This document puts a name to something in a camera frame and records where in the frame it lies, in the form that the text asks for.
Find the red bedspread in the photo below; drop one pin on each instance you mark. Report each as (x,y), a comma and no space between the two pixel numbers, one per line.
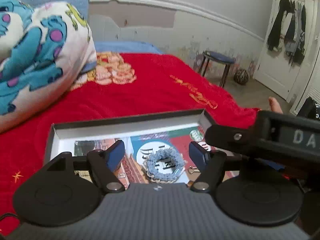
(163,84)

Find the round blue stool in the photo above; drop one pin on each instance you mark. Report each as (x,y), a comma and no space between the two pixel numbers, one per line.
(212,56)

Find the hanging dark clothes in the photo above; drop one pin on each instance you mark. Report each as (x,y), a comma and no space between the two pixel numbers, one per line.
(288,31)

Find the blue knitted scrunchie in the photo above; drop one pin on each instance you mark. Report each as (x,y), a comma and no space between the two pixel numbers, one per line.
(164,166)

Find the patterned ball on floor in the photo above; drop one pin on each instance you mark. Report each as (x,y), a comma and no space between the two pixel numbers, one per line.
(241,77)

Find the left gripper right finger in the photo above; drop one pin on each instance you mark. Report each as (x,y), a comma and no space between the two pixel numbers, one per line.
(210,165)

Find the white door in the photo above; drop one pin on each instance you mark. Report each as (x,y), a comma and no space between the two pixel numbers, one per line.
(273,69)

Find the bare foot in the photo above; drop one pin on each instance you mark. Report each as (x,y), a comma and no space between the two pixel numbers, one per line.
(274,105)

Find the black cardboard box lid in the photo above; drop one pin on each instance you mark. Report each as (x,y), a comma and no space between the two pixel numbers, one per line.
(62,136)

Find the cartoon monster print duvet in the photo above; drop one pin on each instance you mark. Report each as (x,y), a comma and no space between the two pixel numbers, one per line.
(43,51)

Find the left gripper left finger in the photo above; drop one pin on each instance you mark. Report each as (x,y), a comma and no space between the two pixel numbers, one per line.
(103,164)

